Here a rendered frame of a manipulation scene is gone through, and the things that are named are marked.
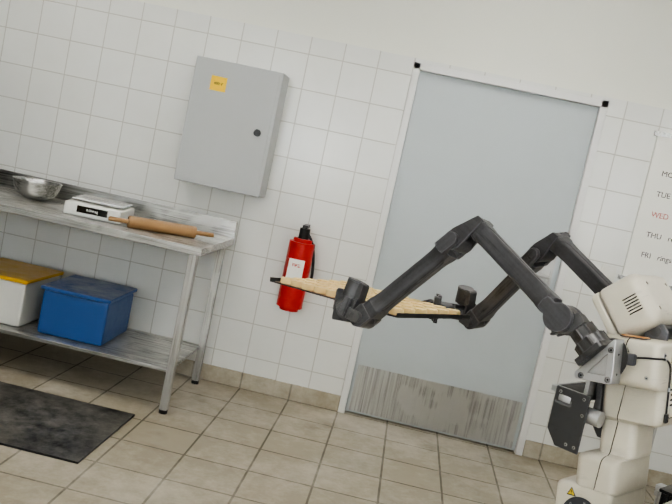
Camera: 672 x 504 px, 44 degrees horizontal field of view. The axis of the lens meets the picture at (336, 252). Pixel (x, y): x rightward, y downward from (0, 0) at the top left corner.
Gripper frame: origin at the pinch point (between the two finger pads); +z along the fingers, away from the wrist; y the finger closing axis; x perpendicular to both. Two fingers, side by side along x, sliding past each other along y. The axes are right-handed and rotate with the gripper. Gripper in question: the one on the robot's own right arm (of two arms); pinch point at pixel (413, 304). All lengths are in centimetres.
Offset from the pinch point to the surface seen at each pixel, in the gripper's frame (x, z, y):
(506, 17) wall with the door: -172, -43, 145
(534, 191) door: -173, -78, 53
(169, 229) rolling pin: -137, 115, -3
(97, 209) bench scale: -135, 154, 1
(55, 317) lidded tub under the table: -134, 166, -59
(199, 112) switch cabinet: -170, 116, 61
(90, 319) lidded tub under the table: -133, 147, -57
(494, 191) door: -176, -56, 49
